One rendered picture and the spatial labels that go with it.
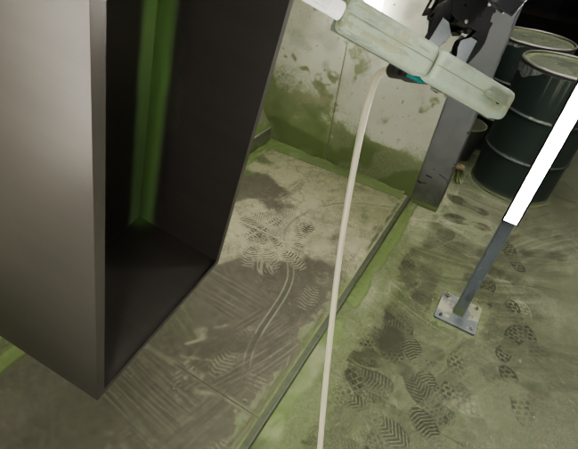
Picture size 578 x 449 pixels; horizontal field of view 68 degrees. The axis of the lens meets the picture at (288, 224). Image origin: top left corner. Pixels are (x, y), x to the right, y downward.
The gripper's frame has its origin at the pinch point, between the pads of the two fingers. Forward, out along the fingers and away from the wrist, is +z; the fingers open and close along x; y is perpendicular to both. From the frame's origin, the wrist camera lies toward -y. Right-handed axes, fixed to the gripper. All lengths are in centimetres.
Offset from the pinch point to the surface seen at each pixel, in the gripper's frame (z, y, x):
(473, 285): 51, 84, -117
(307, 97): 9, 220, -45
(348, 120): 11, 202, -71
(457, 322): 71, 86, -124
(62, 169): 36, 1, 45
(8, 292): 79, 29, 52
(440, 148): 1, 164, -117
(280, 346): 106, 78, -42
